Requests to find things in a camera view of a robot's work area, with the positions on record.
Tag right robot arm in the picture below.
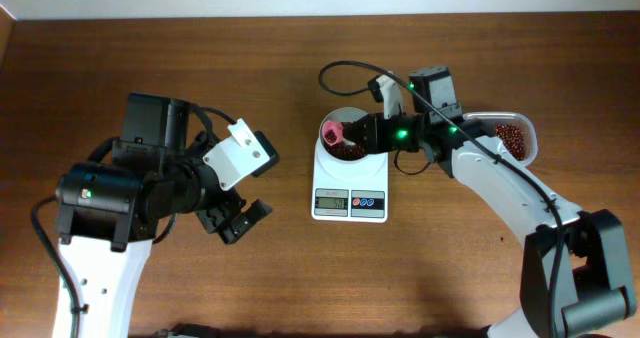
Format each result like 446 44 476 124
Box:
343 67 637 337

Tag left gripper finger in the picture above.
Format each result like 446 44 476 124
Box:
218 200 273 245
252 131 280 177

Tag white round bowl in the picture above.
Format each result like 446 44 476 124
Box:
315 107 386 166

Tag red beans in bowl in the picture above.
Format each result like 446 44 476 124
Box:
327 142 367 161

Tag clear plastic bean container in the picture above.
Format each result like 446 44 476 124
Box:
463 112 538 166

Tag pink measuring scoop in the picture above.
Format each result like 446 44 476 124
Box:
321 120 344 146

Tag white digital kitchen scale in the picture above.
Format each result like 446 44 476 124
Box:
311 131 390 223

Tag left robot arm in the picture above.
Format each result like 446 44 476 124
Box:
53 93 279 337

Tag red beans in container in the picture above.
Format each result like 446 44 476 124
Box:
495 124 527 161

